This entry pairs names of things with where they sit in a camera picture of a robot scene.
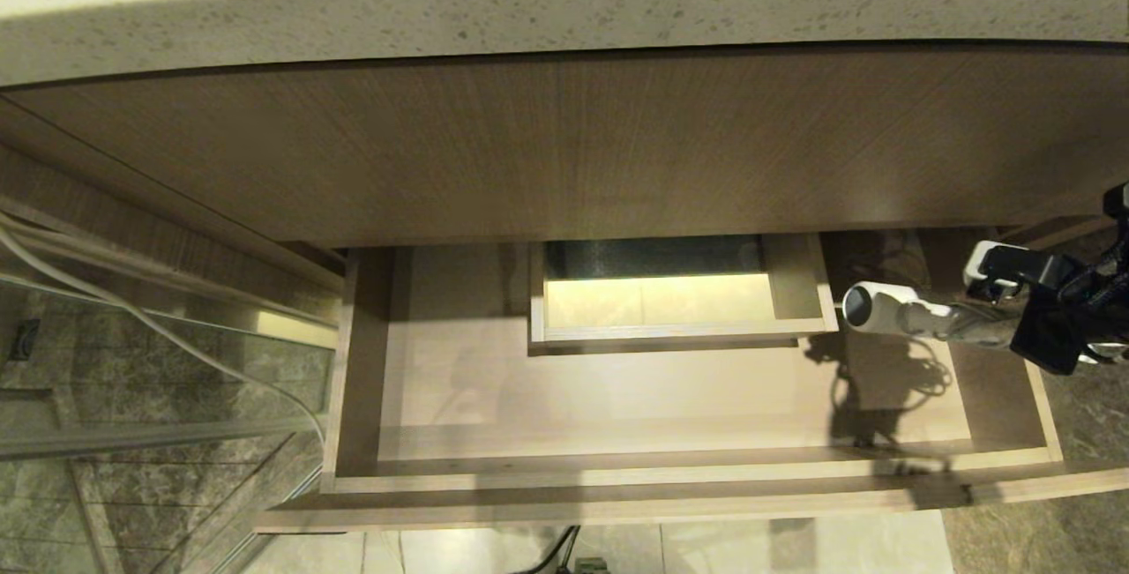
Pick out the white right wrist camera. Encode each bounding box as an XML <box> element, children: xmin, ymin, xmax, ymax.
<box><xmin>962</xmin><ymin>241</ymin><xmax>1079</xmax><ymax>303</ymax></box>

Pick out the aluminium shower track rail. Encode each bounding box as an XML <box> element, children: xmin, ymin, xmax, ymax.
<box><xmin>0</xmin><ymin>195</ymin><xmax>343</xmax><ymax>352</ymax></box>

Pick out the clear glass shower panel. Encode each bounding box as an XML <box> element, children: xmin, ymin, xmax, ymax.
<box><xmin>0</xmin><ymin>279</ymin><xmax>338</xmax><ymax>574</ymax></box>

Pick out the black cable near base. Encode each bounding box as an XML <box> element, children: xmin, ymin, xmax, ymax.
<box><xmin>516</xmin><ymin>526</ymin><xmax>583</xmax><ymax>574</ymax></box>

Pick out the aluminium glass door bar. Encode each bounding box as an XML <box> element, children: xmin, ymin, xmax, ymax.
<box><xmin>0</xmin><ymin>418</ymin><xmax>324</xmax><ymax>462</ymax></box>

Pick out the light wooden vanity cabinet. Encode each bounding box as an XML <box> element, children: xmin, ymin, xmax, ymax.
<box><xmin>0</xmin><ymin>43</ymin><xmax>1129</xmax><ymax>294</ymax></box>

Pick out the thin white cable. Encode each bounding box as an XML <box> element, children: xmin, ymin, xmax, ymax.
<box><xmin>0</xmin><ymin>220</ymin><xmax>329</xmax><ymax>451</ymax></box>

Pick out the white hair dryer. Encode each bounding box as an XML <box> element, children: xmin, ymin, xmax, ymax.
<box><xmin>841</xmin><ymin>281</ymin><xmax>1020</xmax><ymax>353</ymax></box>

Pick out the chrome floor rail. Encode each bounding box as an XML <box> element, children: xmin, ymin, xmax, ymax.
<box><xmin>210</xmin><ymin>468</ymin><xmax>324</xmax><ymax>574</ymax></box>

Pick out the light wooden vanity drawer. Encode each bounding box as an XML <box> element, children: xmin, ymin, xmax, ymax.
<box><xmin>256</xmin><ymin>226</ymin><xmax>1129</xmax><ymax>533</ymax></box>

